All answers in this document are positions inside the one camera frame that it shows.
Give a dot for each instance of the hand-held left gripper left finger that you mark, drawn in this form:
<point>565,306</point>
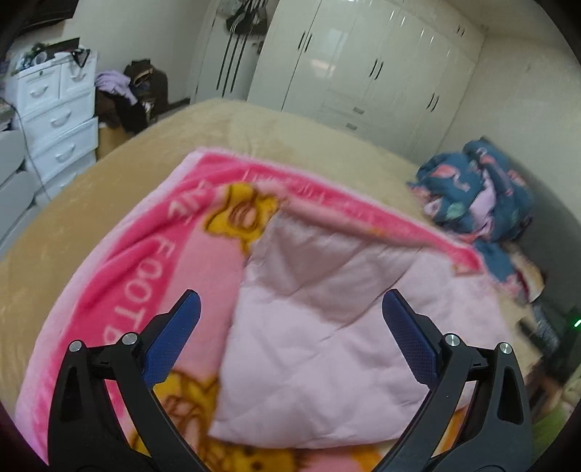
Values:
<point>174,336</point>

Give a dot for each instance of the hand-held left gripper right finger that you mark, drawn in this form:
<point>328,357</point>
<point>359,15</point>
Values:
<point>411,336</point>

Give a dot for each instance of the purple clothes pile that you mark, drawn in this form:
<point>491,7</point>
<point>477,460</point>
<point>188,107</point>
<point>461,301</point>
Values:
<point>113,84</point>

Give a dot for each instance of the pink bear printed blanket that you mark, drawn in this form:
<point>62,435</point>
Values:
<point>136,254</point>

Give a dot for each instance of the grey headboard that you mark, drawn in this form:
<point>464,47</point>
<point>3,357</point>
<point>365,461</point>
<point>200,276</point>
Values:
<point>558,254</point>

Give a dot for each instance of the teal floral quilt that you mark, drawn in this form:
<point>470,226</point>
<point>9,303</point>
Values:
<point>458,181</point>

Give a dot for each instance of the white plastic storage bin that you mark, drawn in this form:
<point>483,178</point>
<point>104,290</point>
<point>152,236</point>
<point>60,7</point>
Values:
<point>11,186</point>

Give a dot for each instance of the white drawer cabinet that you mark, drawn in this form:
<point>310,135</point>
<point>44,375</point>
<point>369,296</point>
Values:
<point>54,122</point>

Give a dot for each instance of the white wardrobe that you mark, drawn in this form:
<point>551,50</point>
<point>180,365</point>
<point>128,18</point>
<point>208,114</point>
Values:
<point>363,54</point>

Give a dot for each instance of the hanging bags and hangers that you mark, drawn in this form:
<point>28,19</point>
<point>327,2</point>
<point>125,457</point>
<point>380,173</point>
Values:
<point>245,18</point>

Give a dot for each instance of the black television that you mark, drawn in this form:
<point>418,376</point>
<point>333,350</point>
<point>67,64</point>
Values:
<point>50,8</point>

